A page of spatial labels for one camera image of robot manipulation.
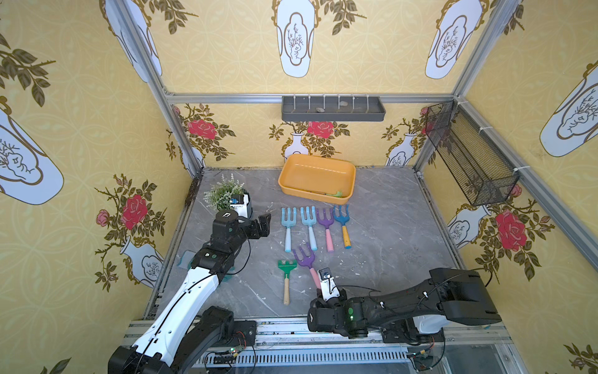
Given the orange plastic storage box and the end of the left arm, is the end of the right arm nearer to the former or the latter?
the end of the left arm

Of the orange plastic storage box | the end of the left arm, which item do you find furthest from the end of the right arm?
the orange plastic storage box

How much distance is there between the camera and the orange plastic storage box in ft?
3.60
